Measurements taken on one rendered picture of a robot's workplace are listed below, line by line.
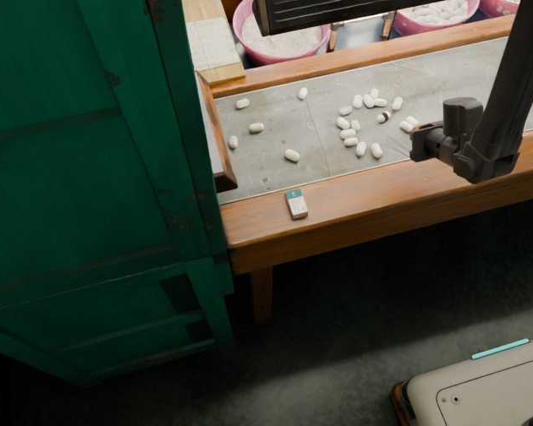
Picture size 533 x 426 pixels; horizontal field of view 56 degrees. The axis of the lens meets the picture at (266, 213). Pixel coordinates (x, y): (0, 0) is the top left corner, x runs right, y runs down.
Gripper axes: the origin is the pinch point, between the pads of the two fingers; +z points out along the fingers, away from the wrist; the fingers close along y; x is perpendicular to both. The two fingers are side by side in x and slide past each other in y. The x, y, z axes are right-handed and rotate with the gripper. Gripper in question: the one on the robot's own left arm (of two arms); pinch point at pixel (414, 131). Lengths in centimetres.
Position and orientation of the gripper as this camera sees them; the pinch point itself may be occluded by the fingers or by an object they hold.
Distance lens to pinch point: 114.7
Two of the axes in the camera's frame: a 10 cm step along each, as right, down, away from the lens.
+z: -2.1, -3.8, 9.0
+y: -9.6, 2.4, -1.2
